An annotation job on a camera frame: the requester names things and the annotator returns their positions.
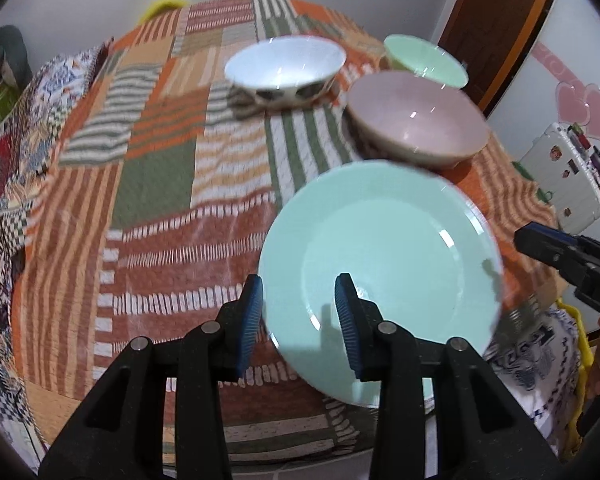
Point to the grey plush toy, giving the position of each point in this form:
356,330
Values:
5,52

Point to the pink bowl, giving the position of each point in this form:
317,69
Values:
410,115

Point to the white suitcase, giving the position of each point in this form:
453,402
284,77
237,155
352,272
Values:
565,180

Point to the striped patchwork tablecloth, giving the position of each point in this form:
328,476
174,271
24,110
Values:
155,240

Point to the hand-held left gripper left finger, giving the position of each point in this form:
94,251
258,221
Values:
250,325

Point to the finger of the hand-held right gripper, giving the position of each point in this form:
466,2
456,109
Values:
550,228
545,247

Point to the yellow plastic object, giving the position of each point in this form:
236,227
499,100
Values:
582,350

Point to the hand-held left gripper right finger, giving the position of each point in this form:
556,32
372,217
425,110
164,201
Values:
347,320

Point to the yellow foam tube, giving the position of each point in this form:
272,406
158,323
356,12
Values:
162,4

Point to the brown wooden door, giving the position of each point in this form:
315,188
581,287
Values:
490,30

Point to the white heart-print wardrobe door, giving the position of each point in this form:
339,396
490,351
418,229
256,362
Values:
570,50

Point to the mint green plate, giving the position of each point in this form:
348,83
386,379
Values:
380,240

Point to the patterned bed blanket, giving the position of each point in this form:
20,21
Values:
10,200

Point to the white spotted bowl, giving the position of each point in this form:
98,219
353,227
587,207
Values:
285,62

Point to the white navy-print cloth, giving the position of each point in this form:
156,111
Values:
535,375

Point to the mint green bowl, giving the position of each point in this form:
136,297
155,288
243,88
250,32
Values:
425,60

